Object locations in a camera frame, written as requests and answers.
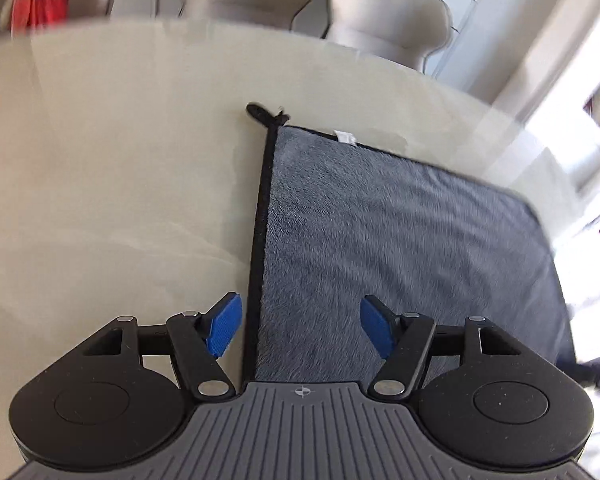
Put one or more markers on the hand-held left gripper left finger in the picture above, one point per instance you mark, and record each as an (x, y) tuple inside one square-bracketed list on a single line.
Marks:
[(224, 325)]

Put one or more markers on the white cabinet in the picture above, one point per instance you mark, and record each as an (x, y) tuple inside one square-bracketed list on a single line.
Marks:
[(455, 15)]

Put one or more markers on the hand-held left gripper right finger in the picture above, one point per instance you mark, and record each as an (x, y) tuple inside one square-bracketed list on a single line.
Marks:
[(376, 324)]

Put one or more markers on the grey towel with black trim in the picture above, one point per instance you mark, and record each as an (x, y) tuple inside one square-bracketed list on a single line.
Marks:
[(390, 240)]

